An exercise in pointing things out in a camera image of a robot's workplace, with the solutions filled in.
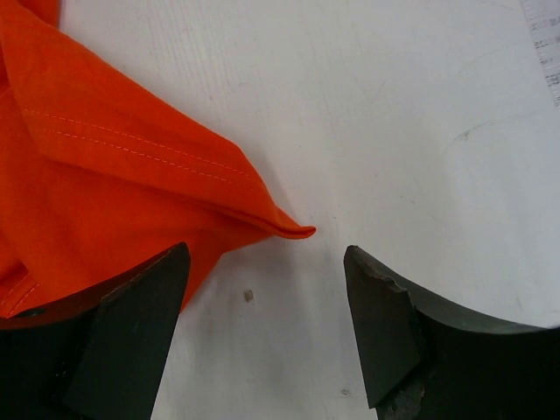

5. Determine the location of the printed paper strip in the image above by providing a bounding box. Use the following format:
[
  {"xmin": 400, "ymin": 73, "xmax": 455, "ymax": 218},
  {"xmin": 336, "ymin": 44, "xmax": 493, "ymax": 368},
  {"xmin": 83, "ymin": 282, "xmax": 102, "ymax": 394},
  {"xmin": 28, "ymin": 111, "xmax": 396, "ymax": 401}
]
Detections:
[{"xmin": 520, "ymin": 0, "xmax": 560, "ymax": 109}]

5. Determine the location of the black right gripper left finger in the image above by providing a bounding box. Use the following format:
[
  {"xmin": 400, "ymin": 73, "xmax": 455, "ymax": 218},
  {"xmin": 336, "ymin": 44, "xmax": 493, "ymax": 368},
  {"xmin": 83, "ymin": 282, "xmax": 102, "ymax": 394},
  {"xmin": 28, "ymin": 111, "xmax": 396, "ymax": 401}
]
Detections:
[{"xmin": 1, "ymin": 242, "xmax": 191, "ymax": 419}]

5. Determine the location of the orange t shirt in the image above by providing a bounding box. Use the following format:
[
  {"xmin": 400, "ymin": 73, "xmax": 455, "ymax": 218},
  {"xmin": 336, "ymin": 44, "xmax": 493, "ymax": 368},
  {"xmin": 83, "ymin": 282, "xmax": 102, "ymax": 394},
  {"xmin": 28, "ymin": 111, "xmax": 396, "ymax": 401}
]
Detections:
[{"xmin": 1, "ymin": 1, "xmax": 315, "ymax": 324}]

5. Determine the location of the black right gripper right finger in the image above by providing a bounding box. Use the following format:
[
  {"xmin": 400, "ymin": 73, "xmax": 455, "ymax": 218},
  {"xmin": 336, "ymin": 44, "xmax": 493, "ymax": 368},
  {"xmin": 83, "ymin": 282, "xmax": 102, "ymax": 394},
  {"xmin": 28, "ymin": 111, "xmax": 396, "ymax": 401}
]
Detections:
[{"xmin": 344, "ymin": 245, "xmax": 559, "ymax": 419}]

